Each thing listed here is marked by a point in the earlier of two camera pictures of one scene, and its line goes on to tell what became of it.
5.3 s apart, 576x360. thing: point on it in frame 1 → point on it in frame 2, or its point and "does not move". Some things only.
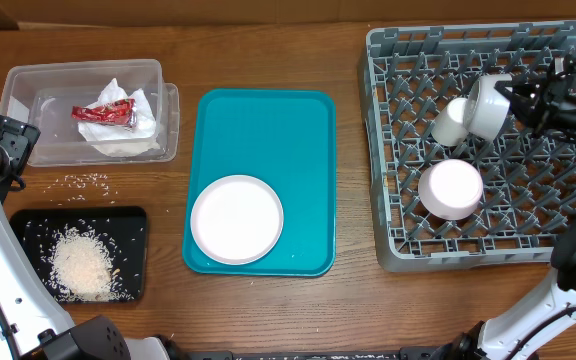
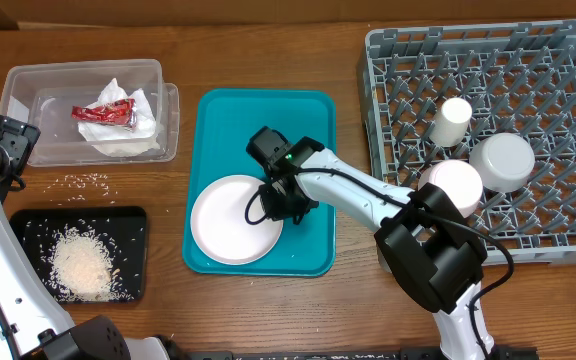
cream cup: (449, 127) does not move
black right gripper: (540, 98) → (274, 212)
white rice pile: (81, 269) does not move
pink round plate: (237, 219) does not move
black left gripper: (15, 139) does not move
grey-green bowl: (487, 110) → (501, 162)
